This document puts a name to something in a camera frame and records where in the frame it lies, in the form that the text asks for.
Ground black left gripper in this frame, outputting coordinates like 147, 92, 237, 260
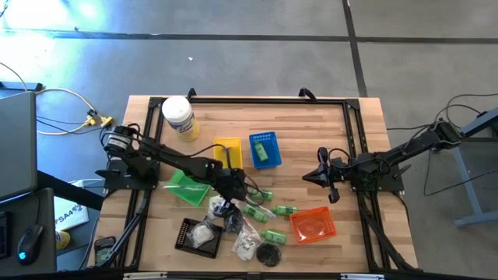
212, 167, 249, 218

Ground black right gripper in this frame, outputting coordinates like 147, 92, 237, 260
302, 146, 354, 205

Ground clear bag white contents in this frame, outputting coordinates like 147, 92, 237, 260
186, 223, 216, 249
206, 194, 230, 219
232, 229, 261, 261

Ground clear bag black small items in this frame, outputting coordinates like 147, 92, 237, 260
224, 212, 245, 235

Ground blue white toothbrush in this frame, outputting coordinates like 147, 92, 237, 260
161, 183, 211, 194

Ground green travel shampoo bottle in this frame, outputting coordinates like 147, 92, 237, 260
260, 229, 288, 245
242, 205, 269, 224
271, 205, 299, 217
248, 189, 274, 202
253, 140, 269, 163

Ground clear bag black round item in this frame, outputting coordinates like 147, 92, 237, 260
254, 241, 282, 268

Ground red white wrapped toothbrush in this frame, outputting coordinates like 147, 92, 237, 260
237, 215, 256, 238

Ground green plastic basket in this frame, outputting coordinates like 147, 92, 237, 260
167, 169, 212, 207

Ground crumpled clear blue bag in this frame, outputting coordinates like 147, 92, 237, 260
258, 205, 278, 219

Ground orange plastic basket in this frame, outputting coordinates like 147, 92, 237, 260
289, 205, 338, 246

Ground yellow plastic basket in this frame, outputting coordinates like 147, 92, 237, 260
212, 136, 244, 170

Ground blue plastic basket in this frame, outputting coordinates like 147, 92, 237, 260
248, 131, 283, 170

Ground black plastic basket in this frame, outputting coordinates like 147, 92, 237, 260
174, 217, 225, 260

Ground yellow Lysol wipes canister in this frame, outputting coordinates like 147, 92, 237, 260
161, 95, 201, 143

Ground black device green board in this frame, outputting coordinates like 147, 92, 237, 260
93, 236, 117, 268

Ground white flat box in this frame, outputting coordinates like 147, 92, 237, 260
69, 177, 107, 188

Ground black diagonal bar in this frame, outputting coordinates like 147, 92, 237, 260
37, 170, 106, 212

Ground yellow white small bottle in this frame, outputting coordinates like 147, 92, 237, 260
55, 229, 72, 250

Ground black side desk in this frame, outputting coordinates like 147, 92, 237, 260
0, 187, 58, 275

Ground black computer mouse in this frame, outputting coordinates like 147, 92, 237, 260
16, 224, 44, 267

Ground grey flat panel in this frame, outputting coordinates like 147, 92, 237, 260
0, 91, 38, 202

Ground black keyboard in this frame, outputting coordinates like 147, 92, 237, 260
0, 212, 12, 260

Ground black flat floor bar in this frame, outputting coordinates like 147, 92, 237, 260
0, 81, 44, 93

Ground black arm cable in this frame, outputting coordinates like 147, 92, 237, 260
182, 143, 268, 205

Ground black aluminium table frame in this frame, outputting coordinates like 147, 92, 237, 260
93, 96, 420, 272

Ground grey metal table frame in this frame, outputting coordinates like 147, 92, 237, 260
451, 107, 498, 229

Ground black floor cable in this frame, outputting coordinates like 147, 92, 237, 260
444, 92, 498, 129

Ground cream floor cable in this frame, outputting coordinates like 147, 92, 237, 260
36, 88, 97, 136

